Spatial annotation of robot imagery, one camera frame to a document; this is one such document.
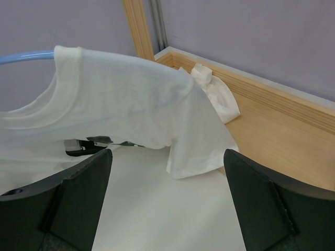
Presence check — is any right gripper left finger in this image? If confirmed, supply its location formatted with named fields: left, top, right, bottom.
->
left=1, top=149, right=113, bottom=250

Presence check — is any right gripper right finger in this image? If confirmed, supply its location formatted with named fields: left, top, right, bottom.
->
left=224, top=149, right=334, bottom=250

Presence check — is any white t shirt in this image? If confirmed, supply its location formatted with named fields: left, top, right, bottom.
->
left=1, top=46, right=238, bottom=193

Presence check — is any blue white hanger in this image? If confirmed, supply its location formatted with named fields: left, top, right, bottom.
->
left=0, top=50, right=54, bottom=65

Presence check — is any wooden clothes rack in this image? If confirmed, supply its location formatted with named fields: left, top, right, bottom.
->
left=122, top=1, right=334, bottom=190

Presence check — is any left aluminium frame post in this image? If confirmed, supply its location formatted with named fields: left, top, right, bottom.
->
left=149, top=0, right=168, bottom=51

